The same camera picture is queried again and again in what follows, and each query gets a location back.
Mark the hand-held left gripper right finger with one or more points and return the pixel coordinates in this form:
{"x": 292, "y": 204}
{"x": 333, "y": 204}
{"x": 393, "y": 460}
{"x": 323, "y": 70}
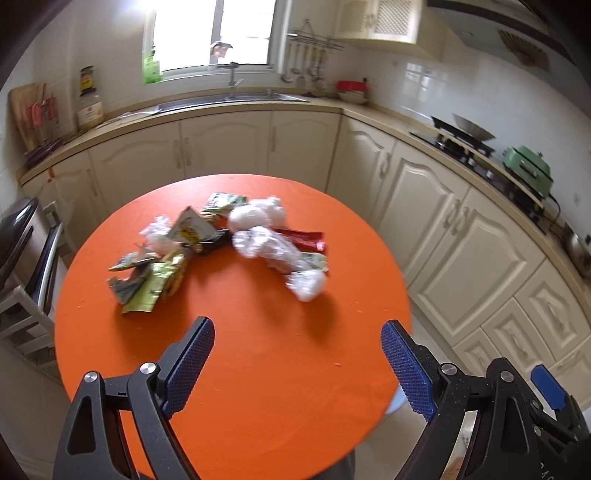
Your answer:
{"x": 408, "y": 369}

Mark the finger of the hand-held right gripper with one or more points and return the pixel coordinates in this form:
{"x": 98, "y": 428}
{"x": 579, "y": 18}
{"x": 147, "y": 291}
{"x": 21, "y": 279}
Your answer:
{"x": 548, "y": 385}

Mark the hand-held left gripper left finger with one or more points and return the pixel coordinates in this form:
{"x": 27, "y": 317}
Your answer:
{"x": 189, "y": 364}

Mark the orange round table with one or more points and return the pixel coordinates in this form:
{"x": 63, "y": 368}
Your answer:
{"x": 258, "y": 332}

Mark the light green snack packet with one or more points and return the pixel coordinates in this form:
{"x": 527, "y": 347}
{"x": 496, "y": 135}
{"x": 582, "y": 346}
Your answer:
{"x": 148, "y": 290}

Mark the yellow green snack wrapper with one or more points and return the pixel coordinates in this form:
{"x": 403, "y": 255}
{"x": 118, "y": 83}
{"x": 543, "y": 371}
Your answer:
{"x": 174, "y": 272}

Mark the grey green crumpled wrapper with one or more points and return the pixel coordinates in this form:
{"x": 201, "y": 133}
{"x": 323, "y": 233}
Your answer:
{"x": 123, "y": 288}

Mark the dark brown snack wrapper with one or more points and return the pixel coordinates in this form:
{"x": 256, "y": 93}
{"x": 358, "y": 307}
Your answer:
{"x": 213, "y": 242}

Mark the small white crumpled plastic ball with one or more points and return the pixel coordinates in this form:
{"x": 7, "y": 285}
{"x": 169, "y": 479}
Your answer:
{"x": 307, "y": 285}

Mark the white crumpled plastic bag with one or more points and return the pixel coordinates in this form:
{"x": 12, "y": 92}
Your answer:
{"x": 157, "y": 235}

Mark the yellow and white snack wrapper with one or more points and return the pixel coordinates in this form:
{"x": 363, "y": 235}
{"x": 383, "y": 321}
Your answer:
{"x": 190, "y": 227}

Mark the clear crumpled plastic wrap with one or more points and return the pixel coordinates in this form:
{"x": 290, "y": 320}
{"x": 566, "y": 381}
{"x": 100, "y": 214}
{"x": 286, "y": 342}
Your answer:
{"x": 265, "y": 249}

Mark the steel kettle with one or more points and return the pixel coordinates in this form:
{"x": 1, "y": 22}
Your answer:
{"x": 579, "y": 247}

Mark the small green and white wrapper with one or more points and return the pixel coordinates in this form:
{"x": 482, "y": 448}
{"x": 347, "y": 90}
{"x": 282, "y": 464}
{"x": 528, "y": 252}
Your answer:
{"x": 316, "y": 261}

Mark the cream base cabinets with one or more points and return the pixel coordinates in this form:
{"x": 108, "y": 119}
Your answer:
{"x": 415, "y": 207}

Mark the white crumpled paper ball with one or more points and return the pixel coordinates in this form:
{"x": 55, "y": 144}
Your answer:
{"x": 254, "y": 216}

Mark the green printed snack wrapper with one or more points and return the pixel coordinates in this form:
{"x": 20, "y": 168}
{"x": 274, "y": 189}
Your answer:
{"x": 224, "y": 202}

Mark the red snack wrapper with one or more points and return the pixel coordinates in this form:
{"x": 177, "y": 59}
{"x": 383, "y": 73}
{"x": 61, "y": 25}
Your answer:
{"x": 302, "y": 238}

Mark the white metal rack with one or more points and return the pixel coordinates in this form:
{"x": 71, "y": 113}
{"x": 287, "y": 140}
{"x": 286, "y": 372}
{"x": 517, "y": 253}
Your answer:
{"x": 23, "y": 318}

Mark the green electric cooker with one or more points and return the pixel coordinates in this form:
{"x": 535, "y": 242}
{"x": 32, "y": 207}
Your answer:
{"x": 528, "y": 168}

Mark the black gas stove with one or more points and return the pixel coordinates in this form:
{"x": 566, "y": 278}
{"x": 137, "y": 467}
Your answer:
{"x": 480, "y": 159}

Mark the steel wok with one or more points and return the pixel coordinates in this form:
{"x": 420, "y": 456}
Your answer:
{"x": 468, "y": 128}

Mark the steel kitchen sink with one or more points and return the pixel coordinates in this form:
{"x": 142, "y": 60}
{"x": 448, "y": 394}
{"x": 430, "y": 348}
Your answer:
{"x": 231, "y": 101}

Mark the large glass jar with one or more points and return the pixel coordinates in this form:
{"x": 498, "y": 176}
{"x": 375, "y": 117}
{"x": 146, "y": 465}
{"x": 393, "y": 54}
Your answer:
{"x": 89, "y": 101}

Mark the metal faucet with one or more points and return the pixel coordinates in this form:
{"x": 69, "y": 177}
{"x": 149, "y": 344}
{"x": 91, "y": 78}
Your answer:
{"x": 232, "y": 81}

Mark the wooden cutting board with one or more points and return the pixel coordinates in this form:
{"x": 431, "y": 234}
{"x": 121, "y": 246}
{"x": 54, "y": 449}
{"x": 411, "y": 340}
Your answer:
{"x": 28, "y": 115}

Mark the green bag at window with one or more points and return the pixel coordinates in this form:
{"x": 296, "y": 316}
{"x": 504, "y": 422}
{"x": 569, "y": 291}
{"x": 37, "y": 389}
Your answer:
{"x": 151, "y": 70}

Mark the hanging utensil rack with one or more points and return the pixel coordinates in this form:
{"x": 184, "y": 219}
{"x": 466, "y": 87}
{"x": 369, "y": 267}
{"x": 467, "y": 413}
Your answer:
{"x": 309, "y": 57}

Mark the window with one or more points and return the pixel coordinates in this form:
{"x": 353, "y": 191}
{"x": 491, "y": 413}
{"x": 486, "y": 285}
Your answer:
{"x": 214, "y": 34}

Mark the range hood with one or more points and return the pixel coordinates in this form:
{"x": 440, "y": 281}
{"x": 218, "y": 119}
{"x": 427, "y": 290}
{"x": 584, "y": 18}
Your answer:
{"x": 503, "y": 25}

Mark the cream wall cabinet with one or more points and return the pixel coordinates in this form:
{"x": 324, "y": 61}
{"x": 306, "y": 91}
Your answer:
{"x": 378, "y": 21}

